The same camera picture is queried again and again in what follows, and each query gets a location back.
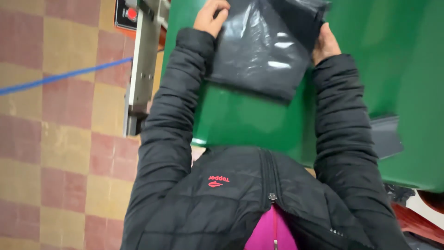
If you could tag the brown round object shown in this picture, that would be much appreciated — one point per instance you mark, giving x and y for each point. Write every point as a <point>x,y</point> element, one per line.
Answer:
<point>433,200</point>

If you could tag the magenta shirt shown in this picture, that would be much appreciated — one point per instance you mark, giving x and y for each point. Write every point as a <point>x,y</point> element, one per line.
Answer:
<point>265,231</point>

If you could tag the grey metal sealing machine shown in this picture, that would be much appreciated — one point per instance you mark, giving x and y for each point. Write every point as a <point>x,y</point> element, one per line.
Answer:
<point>142,66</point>

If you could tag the person's left hand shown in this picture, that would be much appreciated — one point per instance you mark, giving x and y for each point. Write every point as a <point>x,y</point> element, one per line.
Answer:
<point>204,21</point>

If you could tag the crumpled black plastic bag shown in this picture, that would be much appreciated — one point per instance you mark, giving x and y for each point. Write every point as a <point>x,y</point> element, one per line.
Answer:
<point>399,194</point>

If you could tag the red round machine button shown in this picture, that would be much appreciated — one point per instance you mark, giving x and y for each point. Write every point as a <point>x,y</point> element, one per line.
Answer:
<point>131,14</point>

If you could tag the flat grey plastic bag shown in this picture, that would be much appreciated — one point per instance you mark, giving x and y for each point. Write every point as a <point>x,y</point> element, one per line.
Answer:
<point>385,137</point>

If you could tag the shiny black plastic bag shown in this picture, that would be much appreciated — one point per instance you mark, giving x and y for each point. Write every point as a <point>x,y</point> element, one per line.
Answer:
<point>258,52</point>

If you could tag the red plastic object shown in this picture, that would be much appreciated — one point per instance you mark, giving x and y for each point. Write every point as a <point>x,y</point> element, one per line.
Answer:
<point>419,224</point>

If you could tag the person's right hand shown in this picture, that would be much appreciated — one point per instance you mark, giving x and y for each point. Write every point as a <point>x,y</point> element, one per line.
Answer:
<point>326,47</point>

